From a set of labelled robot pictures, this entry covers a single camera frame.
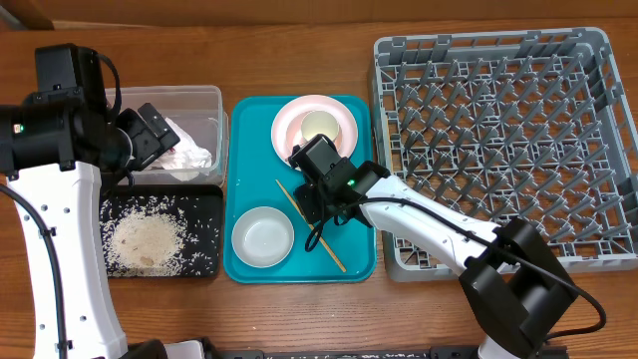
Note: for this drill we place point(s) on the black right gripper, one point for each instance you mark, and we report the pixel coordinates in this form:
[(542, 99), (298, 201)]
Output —
[(304, 198)]

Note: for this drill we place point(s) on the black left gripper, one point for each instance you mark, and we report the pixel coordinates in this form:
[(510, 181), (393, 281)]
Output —
[(154, 141)]

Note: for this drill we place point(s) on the wooden chopstick plain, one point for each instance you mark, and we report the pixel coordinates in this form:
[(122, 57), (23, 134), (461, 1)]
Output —
[(311, 226)]

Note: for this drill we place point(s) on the white napkin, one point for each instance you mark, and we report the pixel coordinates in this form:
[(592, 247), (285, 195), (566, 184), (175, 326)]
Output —
[(190, 161)]

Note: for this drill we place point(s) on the white paper cup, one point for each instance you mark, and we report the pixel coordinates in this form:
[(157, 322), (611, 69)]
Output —
[(319, 123)]

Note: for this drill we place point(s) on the grey bowl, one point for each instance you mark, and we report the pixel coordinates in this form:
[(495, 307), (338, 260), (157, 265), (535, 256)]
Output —
[(262, 237)]

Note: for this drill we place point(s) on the pile of rice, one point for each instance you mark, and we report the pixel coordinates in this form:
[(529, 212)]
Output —
[(149, 239)]

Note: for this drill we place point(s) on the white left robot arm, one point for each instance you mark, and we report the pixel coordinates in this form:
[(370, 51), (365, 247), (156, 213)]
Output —
[(61, 149)]

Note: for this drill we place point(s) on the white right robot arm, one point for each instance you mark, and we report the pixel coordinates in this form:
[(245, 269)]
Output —
[(514, 284)]

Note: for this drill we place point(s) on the grey dishwasher rack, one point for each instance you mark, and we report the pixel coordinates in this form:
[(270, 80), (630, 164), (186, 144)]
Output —
[(532, 124)]

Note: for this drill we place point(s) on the clear plastic bin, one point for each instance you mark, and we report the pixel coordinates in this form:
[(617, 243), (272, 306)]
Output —
[(198, 110)]

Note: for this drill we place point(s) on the pink plate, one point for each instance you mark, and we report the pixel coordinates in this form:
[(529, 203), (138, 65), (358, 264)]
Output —
[(304, 104)]

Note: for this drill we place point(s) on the pink small bowl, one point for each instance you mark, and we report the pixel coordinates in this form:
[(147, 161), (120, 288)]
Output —
[(294, 137)]

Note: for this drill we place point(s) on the teal plastic tray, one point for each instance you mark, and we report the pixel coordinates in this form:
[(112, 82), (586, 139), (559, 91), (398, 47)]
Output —
[(257, 176)]

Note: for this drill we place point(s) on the black rectangular tray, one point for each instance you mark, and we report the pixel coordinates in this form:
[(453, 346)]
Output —
[(209, 199)]

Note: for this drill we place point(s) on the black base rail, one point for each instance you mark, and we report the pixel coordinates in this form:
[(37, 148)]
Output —
[(203, 348)]

